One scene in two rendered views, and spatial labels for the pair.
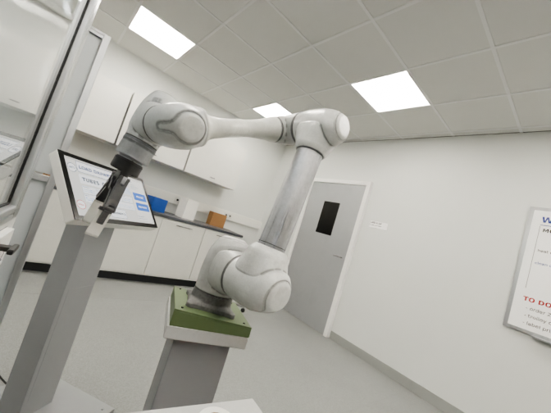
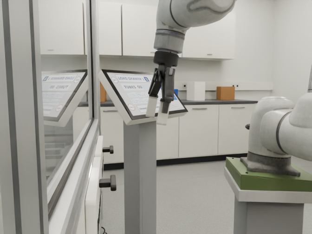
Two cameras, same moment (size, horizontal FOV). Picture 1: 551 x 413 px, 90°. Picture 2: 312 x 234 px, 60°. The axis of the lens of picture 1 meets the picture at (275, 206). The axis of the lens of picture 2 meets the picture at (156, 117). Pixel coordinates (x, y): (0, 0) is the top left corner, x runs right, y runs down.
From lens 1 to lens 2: 0.13 m
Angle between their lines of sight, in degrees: 26
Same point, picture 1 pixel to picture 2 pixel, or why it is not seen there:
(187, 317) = (255, 180)
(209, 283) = (264, 146)
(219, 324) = (288, 183)
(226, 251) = (272, 111)
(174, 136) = (208, 10)
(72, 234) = (130, 133)
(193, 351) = (268, 210)
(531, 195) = not seen: outside the picture
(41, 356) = (140, 228)
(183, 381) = not seen: outside the picture
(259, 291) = not seen: outside the picture
